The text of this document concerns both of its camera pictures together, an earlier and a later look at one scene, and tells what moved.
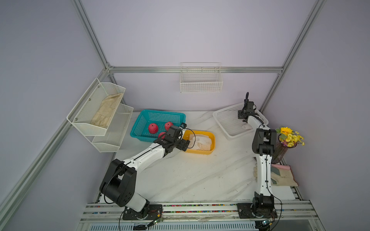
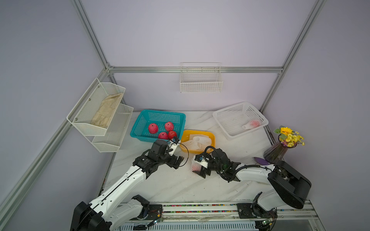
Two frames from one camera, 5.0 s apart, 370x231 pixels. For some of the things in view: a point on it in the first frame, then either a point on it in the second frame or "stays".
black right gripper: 240,112 → 204,170
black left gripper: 181,146 → 171,163
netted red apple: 162,134 stays
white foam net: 200,142 stays
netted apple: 167,125 stays
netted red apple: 153,128 stays
